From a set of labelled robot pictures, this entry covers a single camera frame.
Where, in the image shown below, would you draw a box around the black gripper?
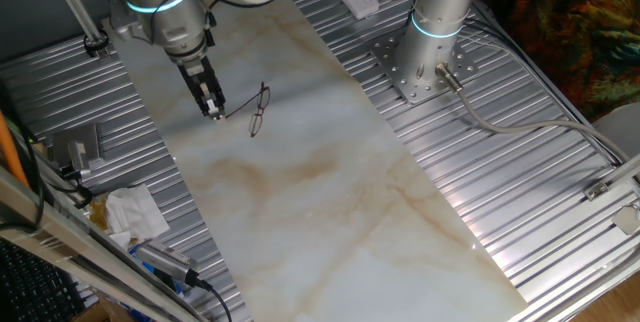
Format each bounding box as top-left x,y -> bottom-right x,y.
177,56 -> 227,121

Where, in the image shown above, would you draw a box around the dark red framed glasses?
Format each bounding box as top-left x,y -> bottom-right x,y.
224,81 -> 272,138

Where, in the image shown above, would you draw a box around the black pole base clamp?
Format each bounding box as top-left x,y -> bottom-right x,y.
82,29 -> 110,58

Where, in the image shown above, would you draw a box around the crumpled white tissue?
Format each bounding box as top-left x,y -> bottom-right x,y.
103,183 -> 171,251

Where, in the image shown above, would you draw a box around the grey flat metal box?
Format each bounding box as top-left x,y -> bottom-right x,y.
52,122 -> 104,173

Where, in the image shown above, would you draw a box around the marble pattern mat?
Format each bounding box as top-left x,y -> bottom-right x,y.
99,0 -> 529,322

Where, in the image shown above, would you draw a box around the yellow crumpled wrapper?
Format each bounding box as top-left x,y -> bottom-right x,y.
89,196 -> 109,231

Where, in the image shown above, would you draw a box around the orange pole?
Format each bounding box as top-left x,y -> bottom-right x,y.
0,110 -> 31,188

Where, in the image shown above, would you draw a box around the brown cardboard box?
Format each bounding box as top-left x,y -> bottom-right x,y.
72,297 -> 151,322

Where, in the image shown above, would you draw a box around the black keyboard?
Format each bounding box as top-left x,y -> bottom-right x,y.
0,236 -> 86,322

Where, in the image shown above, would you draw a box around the colourful patterned cloth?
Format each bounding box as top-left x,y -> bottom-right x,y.
479,0 -> 640,123

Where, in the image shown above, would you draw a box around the pale grey round object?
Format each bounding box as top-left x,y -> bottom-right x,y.
592,101 -> 640,163

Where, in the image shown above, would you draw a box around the aluminium corner strut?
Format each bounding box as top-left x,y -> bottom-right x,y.
582,154 -> 640,201

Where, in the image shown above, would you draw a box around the silver metal tag plate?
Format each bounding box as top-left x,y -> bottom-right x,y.
612,203 -> 640,236

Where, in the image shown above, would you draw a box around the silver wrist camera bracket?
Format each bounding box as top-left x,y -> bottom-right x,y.
107,0 -> 151,38

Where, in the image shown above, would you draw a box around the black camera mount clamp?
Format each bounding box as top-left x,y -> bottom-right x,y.
59,160 -> 94,209

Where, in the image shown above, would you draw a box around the silver finned camera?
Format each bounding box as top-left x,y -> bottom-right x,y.
134,240 -> 201,288

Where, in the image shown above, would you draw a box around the aluminium frame pole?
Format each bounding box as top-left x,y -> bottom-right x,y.
42,0 -> 109,58

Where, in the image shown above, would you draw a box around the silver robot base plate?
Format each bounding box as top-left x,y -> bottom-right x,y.
370,29 -> 477,106

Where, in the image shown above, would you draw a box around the black camera cable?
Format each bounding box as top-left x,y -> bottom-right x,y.
194,276 -> 234,322

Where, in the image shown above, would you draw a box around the aluminium frame rail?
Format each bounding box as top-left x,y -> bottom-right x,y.
0,166 -> 211,322

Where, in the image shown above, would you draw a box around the thick grey base cable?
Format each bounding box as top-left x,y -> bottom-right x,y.
434,61 -> 632,164

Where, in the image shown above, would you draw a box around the metal corner bracket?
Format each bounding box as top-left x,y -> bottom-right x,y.
583,181 -> 610,202

